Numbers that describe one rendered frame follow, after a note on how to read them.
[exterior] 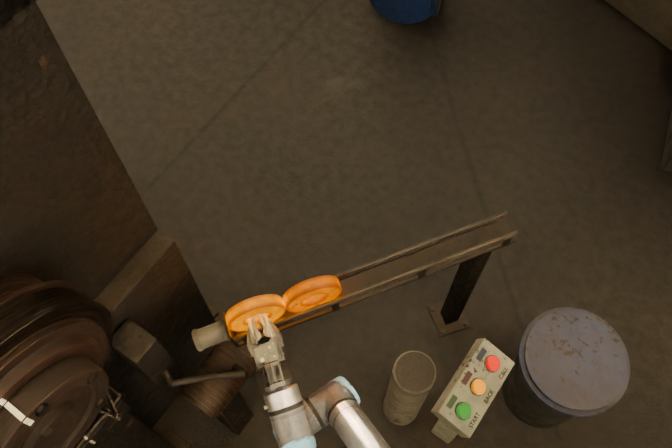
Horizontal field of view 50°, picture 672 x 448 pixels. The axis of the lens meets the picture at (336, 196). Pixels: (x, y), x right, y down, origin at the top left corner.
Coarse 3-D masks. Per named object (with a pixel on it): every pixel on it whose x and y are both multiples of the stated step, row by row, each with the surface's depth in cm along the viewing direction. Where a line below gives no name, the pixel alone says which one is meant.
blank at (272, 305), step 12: (252, 300) 181; (264, 300) 181; (276, 300) 184; (228, 312) 183; (240, 312) 180; (252, 312) 181; (264, 312) 184; (276, 312) 187; (228, 324) 184; (240, 324) 186
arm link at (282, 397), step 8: (296, 384) 180; (272, 392) 177; (280, 392) 176; (288, 392) 176; (296, 392) 178; (264, 400) 178; (272, 400) 176; (280, 400) 175; (288, 400) 176; (296, 400) 177; (264, 408) 178; (272, 408) 176; (280, 408) 175
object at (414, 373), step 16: (416, 352) 202; (400, 368) 200; (416, 368) 200; (432, 368) 200; (400, 384) 198; (416, 384) 198; (432, 384) 199; (384, 400) 237; (400, 400) 210; (416, 400) 206; (400, 416) 229
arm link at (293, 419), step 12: (288, 408) 175; (300, 408) 177; (276, 420) 175; (288, 420) 174; (300, 420) 175; (276, 432) 176; (288, 432) 174; (300, 432) 174; (312, 432) 178; (288, 444) 174; (300, 444) 174; (312, 444) 175
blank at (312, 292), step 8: (304, 280) 183; (312, 280) 182; (320, 280) 183; (328, 280) 184; (336, 280) 186; (296, 288) 182; (304, 288) 181; (312, 288) 181; (320, 288) 182; (328, 288) 184; (336, 288) 186; (288, 296) 184; (296, 296) 182; (304, 296) 183; (312, 296) 192; (320, 296) 191; (328, 296) 189; (336, 296) 192; (288, 304) 184; (296, 304) 186; (304, 304) 189; (312, 304) 191
